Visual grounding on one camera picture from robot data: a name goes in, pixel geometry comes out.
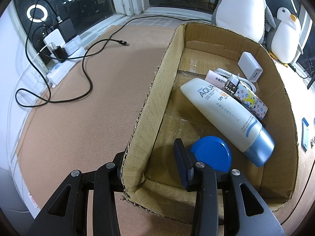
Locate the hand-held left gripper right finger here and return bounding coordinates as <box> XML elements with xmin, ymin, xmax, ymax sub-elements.
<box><xmin>173</xmin><ymin>138</ymin><xmax>286</xmax><ymax>236</ymax></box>

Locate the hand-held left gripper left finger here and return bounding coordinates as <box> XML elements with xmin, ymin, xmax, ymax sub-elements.
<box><xmin>27</xmin><ymin>151</ymin><xmax>127</xmax><ymax>236</ymax></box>

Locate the blue round lid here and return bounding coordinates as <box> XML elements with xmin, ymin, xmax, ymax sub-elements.
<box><xmin>190</xmin><ymin>136</ymin><xmax>232</xmax><ymax>174</ymax></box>

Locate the cardboard box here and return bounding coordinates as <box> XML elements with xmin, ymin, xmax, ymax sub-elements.
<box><xmin>120</xmin><ymin>22</ymin><xmax>299</xmax><ymax>223</ymax></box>

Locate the white USB cable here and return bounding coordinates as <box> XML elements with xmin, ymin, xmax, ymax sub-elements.
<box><xmin>217</xmin><ymin>67</ymin><xmax>258</xmax><ymax>96</ymax></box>

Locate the patterned case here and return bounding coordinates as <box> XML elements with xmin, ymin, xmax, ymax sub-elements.
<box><xmin>231</xmin><ymin>80</ymin><xmax>269</xmax><ymax>128</ymax></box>

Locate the white USB wall charger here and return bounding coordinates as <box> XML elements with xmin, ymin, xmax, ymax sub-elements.
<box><xmin>238</xmin><ymin>52</ymin><xmax>263</xmax><ymax>83</ymax></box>

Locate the white sunscreen tube blue cap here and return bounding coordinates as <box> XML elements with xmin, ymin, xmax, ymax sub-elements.
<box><xmin>180</xmin><ymin>78</ymin><xmax>275</xmax><ymax>167</ymax></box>

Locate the small pink cosmetic tube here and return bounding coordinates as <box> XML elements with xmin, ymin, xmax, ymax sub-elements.
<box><xmin>205</xmin><ymin>69</ymin><xmax>230</xmax><ymax>91</ymax></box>

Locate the blue flat card holder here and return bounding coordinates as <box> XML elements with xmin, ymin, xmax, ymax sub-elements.
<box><xmin>301</xmin><ymin>117</ymin><xmax>310</xmax><ymax>150</ymax></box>

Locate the white power strip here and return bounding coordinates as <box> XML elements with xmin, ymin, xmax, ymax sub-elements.
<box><xmin>47</xmin><ymin>36</ymin><xmax>86</xmax><ymax>88</ymax></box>

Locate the small black plug charger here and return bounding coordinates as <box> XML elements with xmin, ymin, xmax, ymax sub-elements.
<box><xmin>51</xmin><ymin>45</ymin><xmax>67</xmax><ymax>63</ymax></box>

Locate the white plug adapter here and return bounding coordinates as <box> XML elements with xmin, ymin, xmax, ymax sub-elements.
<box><xmin>64</xmin><ymin>35</ymin><xmax>82</xmax><ymax>53</ymax></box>

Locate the black stand leg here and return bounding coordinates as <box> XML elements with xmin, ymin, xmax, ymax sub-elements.
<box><xmin>306</xmin><ymin>72</ymin><xmax>315</xmax><ymax>90</ymax></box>

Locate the small penguin plush toy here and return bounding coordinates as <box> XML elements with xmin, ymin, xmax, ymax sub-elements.
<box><xmin>266</xmin><ymin>7</ymin><xmax>302</xmax><ymax>67</ymax></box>

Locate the white laptop power adapter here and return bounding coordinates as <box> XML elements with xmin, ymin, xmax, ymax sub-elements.
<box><xmin>43</xmin><ymin>29</ymin><xmax>66</xmax><ymax>50</ymax></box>

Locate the black power adapter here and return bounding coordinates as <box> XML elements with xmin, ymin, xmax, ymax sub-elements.
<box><xmin>58</xmin><ymin>17</ymin><xmax>75</xmax><ymax>41</ymax></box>

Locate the large penguin plush toy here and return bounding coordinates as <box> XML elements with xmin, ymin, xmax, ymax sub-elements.
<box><xmin>209</xmin><ymin>0</ymin><xmax>276</xmax><ymax>43</ymax></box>

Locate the thin black cable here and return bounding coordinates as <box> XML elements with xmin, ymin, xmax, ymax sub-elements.
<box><xmin>282</xmin><ymin>159</ymin><xmax>315</xmax><ymax>225</ymax></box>

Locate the black USB charging cable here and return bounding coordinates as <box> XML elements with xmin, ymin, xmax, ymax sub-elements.
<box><xmin>15</xmin><ymin>0</ymin><xmax>130</xmax><ymax>109</ymax></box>

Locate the long black power cable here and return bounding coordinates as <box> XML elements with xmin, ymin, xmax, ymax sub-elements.
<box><xmin>37</xmin><ymin>15</ymin><xmax>213</xmax><ymax>59</ymax></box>

